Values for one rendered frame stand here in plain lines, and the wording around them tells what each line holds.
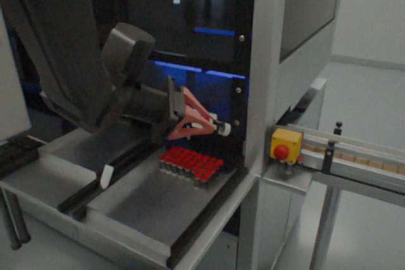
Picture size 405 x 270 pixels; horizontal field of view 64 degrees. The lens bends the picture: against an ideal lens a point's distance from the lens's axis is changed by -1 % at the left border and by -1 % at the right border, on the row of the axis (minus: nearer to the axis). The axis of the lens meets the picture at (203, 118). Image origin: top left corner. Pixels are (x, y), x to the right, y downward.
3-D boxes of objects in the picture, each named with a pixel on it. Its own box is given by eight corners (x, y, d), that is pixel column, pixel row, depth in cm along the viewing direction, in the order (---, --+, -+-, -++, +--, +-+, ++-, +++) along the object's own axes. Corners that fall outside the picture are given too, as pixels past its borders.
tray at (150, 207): (165, 153, 109) (164, 144, 107) (236, 177, 97) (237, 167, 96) (86, 215, 82) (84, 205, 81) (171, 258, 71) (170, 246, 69)
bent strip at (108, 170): (108, 181, 95) (105, 164, 93) (116, 184, 94) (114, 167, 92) (70, 210, 84) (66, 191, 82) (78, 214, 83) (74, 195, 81)
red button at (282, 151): (276, 152, 92) (277, 140, 90) (290, 156, 90) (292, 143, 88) (271, 159, 89) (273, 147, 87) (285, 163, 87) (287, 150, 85)
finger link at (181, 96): (220, 99, 57) (172, 81, 53) (226, 129, 52) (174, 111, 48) (200, 124, 61) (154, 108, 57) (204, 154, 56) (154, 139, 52)
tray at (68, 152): (112, 117, 133) (111, 110, 131) (165, 133, 121) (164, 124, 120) (40, 157, 106) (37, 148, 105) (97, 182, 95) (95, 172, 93)
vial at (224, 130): (224, 127, 59) (203, 120, 58) (231, 122, 58) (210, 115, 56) (224, 138, 58) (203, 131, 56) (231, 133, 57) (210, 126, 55)
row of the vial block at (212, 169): (166, 164, 103) (166, 151, 101) (217, 181, 95) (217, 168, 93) (162, 167, 101) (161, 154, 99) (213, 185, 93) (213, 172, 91)
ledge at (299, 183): (277, 160, 109) (278, 155, 108) (316, 171, 103) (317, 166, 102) (262, 182, 98) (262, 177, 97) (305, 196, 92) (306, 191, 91)
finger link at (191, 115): (219, 97, 57) (172, 78, 53) (226, 127, 52) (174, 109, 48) (200, 122, 61) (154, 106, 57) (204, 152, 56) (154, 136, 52)
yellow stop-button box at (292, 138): (277, 145, 98) (279, 124, 95) (300, 152, 95) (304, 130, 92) (268, 157, 92) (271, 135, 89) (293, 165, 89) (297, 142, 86)
